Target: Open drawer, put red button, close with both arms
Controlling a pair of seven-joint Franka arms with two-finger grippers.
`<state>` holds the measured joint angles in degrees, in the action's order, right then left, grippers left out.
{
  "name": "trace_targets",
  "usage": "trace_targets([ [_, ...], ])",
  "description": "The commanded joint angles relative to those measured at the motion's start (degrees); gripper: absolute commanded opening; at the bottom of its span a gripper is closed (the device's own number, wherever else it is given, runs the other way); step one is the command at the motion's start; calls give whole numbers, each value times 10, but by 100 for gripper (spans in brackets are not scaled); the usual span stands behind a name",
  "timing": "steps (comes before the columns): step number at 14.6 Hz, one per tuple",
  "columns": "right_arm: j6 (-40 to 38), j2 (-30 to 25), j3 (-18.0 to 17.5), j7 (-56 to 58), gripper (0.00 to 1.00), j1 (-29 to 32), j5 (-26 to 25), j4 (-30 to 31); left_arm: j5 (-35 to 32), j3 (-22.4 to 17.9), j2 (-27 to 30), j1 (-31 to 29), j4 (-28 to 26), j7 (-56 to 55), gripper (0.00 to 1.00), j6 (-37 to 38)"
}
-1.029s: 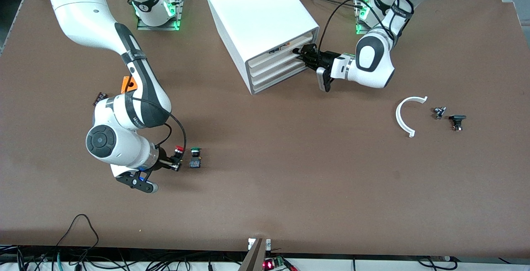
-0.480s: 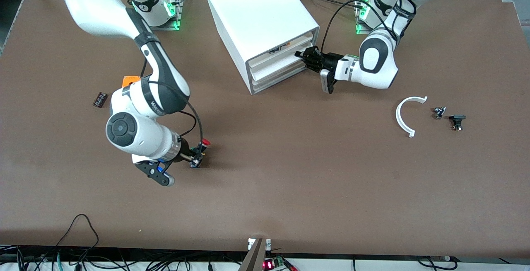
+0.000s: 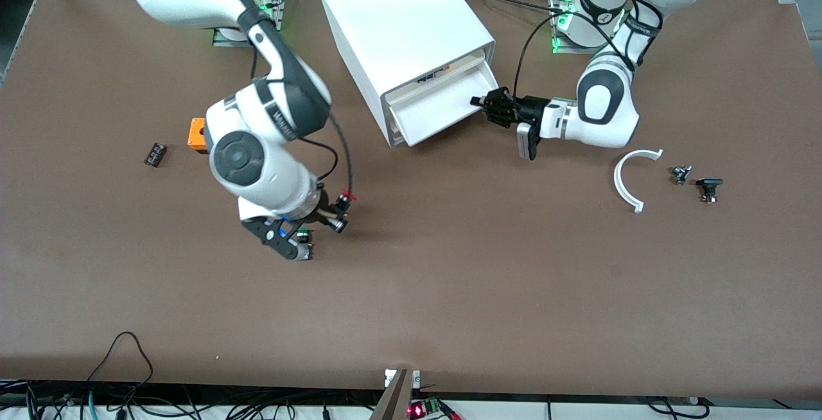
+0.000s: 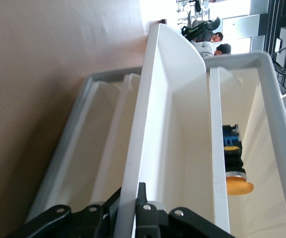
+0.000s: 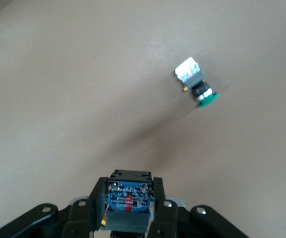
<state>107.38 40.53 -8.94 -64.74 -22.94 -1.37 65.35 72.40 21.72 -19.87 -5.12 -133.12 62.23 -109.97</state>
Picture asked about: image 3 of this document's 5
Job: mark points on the black switch part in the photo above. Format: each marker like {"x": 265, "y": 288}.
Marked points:
{"x": 709, "y": 183}

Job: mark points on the small black contact block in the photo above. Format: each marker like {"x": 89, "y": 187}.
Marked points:
{"x": 156, "y": 154}

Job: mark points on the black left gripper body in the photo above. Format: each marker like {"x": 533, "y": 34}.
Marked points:
{"x": 528, "y": 110}

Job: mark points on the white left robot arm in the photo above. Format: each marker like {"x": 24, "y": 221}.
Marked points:
{"x": 603, "y": 118}

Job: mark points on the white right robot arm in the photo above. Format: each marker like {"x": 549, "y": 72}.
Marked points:
{"x": 250, "y": 169}

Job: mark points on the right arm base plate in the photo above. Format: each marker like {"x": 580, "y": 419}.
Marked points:
{"x": 225, "y": 40}

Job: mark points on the orange button box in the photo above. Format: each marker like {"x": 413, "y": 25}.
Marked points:
{"x": 196, "y": 134}

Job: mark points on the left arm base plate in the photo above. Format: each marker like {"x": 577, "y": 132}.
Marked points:
{"x": 565, "y": 49}

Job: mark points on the green push button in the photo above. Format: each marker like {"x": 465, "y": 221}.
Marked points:
{"x": 307, "y": 253}

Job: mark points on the circuit board with red light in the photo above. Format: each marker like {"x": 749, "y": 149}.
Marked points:
{"x": 417, "y": 410}

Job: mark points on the red push button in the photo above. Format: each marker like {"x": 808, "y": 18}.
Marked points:
{"x": 347, "y": 196}

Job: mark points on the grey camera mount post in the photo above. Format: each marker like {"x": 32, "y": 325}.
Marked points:
{"x": 395, "y": 401}

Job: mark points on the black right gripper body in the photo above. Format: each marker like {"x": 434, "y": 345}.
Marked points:
{"x": 325, "y": 216}

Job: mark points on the white semicircular bracket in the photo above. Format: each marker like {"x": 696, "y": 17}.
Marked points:
{"x": 618, "y": 179}

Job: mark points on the small metal switch part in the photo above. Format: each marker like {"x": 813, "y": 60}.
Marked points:
{"x": 681, "y": 174}

